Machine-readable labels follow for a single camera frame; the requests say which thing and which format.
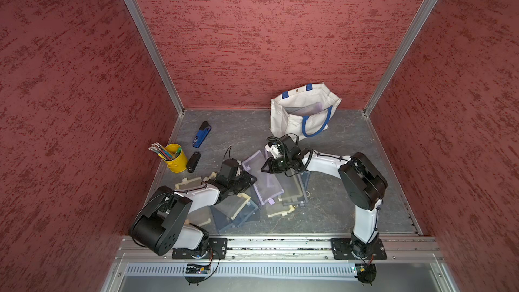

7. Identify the aluminium corner post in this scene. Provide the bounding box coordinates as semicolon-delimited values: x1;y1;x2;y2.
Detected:
124;0;185;116
363;0;439;118

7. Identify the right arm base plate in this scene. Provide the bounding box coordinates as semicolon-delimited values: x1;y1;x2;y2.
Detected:
330;237;387;262

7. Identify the dark blue mesh pouch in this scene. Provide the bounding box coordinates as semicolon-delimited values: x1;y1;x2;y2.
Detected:
211;200;261;234

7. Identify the small navy pouch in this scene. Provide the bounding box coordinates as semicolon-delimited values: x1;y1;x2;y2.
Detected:
300;171;311;191

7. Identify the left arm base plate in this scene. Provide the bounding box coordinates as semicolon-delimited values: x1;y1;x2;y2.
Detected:
172;237;228;260

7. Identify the beige trim mesh pouch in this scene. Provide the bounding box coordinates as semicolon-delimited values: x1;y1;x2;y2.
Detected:
211;193;251;222

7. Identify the coloured pencils bundle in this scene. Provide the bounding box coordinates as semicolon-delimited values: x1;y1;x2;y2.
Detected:
148;143;175;161

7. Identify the right aluminium corner post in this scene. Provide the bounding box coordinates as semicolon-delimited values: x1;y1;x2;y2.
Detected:
363;0;439;118

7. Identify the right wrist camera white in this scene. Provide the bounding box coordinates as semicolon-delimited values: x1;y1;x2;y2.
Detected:
265;142;284;159

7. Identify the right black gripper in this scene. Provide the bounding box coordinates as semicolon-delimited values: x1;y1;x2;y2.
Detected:
260;153;293;174

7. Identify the blue stapler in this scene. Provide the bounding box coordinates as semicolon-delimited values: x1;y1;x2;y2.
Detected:
193;121;212;148

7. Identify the white canvas tote bag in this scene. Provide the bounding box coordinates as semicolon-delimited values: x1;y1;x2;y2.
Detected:
270;83;342;140

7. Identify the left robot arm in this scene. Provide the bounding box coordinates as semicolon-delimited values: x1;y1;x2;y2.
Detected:
129;158;258;258

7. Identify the yellow pencil cup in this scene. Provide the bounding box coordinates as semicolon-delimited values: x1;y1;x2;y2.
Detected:
163;143;188;174

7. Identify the left aluminium corner post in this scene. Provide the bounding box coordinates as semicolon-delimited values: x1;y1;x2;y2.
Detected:
124;0;185;116

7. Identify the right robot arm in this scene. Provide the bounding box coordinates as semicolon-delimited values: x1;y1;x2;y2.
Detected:
262;135;388;260

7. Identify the purple mesh pouch back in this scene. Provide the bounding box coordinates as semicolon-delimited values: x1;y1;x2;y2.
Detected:
242;150;284;205

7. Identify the aluminium front rail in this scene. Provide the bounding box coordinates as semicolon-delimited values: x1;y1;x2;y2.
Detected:
102;234;458;291

